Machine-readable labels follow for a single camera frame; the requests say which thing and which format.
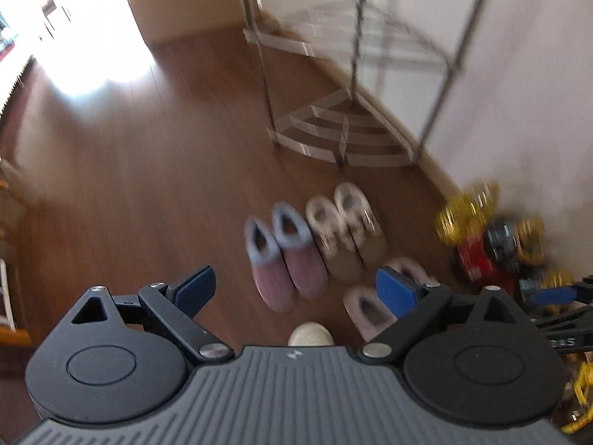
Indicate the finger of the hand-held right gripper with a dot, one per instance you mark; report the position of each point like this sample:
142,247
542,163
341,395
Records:
553,296

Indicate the yellow cooking oil bottle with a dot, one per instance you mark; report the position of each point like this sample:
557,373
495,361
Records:
530,241
465,215

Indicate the brown fuzzy slipper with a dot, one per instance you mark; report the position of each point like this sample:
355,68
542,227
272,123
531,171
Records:
417,271
366,310

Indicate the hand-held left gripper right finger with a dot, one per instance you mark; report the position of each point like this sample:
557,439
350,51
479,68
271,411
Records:
397,287

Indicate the person's cream shoe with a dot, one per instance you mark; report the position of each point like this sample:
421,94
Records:
310,335

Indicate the yellow plastic object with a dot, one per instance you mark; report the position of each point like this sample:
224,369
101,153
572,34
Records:
579,398

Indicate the tan suede slipper cream lining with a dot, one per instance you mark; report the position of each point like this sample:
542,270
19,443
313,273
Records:
338,250
363,227

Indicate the pink knit slipper grey lining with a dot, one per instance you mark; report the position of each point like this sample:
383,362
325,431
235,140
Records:
273,278
301,259

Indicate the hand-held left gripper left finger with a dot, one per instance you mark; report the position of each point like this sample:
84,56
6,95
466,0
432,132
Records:
197,287

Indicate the steel corner rack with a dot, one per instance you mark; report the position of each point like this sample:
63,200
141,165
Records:
356,55

